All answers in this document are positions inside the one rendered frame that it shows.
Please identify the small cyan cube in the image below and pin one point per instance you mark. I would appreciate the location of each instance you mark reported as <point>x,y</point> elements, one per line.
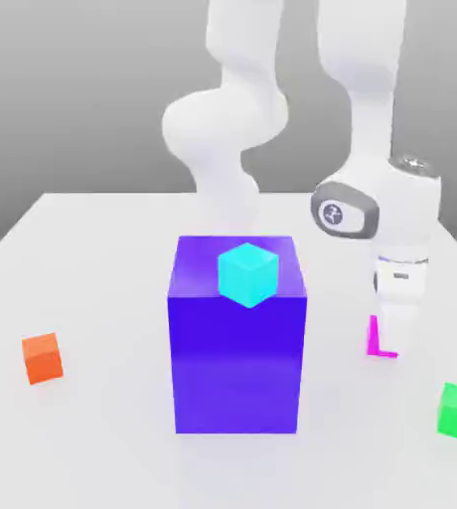
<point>248,276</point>

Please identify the large purple box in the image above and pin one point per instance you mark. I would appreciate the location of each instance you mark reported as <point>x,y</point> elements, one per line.
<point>236,366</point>

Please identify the small orange cube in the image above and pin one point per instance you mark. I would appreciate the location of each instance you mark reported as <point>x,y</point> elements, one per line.
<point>42,360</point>

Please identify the small magenta cube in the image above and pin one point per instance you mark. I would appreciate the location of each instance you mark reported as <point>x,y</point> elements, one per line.
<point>372,338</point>

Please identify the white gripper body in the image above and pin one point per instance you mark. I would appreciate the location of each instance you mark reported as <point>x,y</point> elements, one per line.
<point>399,318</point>

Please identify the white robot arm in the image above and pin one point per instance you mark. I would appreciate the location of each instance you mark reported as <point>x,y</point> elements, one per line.
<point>228,127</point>

